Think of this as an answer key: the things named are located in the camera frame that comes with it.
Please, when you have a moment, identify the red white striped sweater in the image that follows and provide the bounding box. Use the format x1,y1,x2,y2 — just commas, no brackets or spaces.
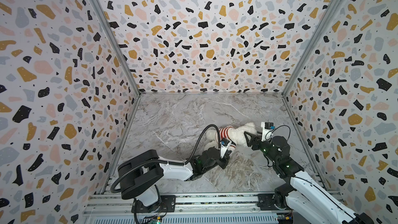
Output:
219,126,235,141

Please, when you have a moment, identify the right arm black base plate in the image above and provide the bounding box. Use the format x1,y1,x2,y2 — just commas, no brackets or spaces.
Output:
257,194,291,211

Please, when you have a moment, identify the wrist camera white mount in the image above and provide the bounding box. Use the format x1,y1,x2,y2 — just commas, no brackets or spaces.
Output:
261,122,275,142
220,138,236,158

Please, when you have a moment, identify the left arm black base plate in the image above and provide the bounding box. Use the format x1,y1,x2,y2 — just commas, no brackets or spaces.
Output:
132,195,176,213

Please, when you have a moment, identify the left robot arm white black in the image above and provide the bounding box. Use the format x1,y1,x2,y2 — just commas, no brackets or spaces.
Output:
111,147,235,207

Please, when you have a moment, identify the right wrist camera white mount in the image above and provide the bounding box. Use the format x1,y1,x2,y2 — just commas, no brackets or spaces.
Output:
261,122,275,142

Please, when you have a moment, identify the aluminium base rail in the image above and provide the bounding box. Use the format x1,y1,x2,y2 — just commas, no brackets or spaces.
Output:
82,192,311,224

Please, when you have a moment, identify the white plush teddy bear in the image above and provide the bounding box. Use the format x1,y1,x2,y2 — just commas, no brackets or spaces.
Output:
204,122,257,150

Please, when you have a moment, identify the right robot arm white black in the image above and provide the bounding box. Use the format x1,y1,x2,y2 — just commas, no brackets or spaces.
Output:
244,132,373,224

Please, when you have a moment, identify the black corrugated cable hose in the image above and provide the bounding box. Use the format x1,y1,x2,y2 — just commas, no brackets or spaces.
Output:
109,124,222,194

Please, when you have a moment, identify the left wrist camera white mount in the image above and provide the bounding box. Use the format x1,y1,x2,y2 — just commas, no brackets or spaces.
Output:
220,138,236,158

